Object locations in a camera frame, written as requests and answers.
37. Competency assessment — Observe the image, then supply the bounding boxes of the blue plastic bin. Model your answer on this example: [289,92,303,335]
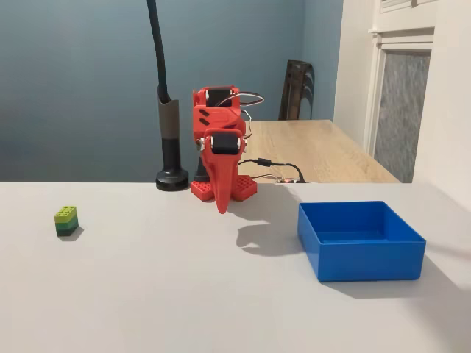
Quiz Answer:
[297,200,428,283]

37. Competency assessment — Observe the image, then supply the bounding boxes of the dark folded chair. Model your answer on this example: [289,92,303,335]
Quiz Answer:
[277,58,316,121]

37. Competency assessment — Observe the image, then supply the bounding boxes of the green lego block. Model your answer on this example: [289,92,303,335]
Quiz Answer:
[54,205,80,238]

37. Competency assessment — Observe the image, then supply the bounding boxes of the white framed frosted window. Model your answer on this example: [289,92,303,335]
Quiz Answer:
[362,0,438,184]

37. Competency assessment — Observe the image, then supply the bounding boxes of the black gooseneck camera stand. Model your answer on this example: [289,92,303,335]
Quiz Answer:
[146,0,190,192]

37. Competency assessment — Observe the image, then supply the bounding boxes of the black power cable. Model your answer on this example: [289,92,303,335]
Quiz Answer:
[238,157,308,184]

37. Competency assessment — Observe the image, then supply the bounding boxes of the thin arm servo wires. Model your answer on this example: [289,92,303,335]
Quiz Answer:
[232,91,266,141]

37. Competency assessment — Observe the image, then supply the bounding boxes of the light wooden table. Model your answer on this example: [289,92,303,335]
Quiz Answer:
[238,119,402,185]

